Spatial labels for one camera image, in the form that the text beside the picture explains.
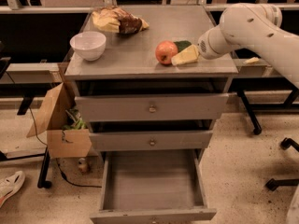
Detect white sneaker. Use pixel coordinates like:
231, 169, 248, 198
0, 171, 25, 208

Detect red apple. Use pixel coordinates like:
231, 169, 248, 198
155, 41, 178, 65

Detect grey top drawer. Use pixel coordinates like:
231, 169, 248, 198
75, 94, 228, 122

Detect grey open bottom drawer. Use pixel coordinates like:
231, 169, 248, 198
90, 149, 216, 224

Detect crumpled chip bag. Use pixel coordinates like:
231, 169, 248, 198
92, 7, 150, 35

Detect green yellow sponge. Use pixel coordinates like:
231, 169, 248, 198
175, 40, 192, 52

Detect black table leg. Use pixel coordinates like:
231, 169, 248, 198
37, 150, 51, 189
237, 91, 262, 135

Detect small can on floor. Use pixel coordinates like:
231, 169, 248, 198
78, 158, 91, 174

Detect black table leg right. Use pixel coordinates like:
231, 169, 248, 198
237, 91, 262, 135

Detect white ceramic bowl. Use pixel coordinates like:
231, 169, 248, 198
70, 31, 107, 61

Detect grey middle drawer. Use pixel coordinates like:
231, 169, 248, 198
90, 131, 212, 151

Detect small yellow foam scrap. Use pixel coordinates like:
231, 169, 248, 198
243, 57, 259, 64

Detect black floor cable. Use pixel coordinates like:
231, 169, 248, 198
6, 72, 103, 189

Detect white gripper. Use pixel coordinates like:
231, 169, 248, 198
171, 26, 233, 66

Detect grey drawer cabinet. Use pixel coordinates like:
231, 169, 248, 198
64, 5, 239, 161

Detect cardboard box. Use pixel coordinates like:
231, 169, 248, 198
27, 83, 92, 158

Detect green items in box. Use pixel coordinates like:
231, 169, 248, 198
63, 108, 87, 130

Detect black table leg left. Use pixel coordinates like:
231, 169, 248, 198
37, 150, 51, 189

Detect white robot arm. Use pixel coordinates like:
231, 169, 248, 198
193, 5, 299, 224

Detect black office chair base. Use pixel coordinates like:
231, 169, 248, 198
264, 137, 299, 192

